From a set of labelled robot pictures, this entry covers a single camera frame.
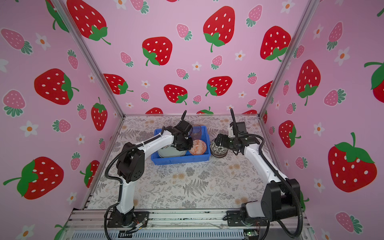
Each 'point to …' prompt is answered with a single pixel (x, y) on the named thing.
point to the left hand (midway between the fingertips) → (193, 147)
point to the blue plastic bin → (159, 160)
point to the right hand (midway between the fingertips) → (221, 141)
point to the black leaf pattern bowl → (217, 151)
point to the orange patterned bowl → (199, 147)
